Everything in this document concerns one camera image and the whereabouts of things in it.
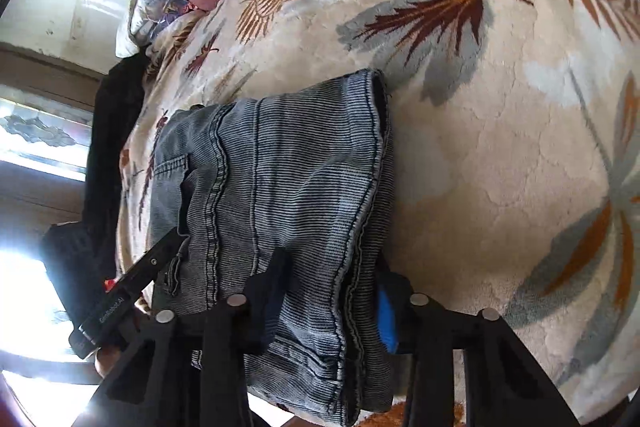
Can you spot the leaf print blanket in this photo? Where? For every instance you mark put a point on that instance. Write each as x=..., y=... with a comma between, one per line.
x=500, y=132

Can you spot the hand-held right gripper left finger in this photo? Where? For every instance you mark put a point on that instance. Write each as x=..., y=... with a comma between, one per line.
x=270, y=312

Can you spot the white pillow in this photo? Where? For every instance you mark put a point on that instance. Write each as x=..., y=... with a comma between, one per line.
x=131, y=27

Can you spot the purple packet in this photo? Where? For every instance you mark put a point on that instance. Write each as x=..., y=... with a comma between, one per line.
x=177, y=9

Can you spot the black jacket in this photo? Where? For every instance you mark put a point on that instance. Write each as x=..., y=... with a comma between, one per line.
x=110, y=117

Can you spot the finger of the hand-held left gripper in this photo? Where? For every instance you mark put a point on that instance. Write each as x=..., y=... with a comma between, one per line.
x=167, y=249

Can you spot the blue denim pants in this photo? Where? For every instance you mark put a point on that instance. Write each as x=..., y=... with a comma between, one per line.
x=290, y=167

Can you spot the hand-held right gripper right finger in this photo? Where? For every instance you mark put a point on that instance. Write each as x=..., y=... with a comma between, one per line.
x=387, y=317

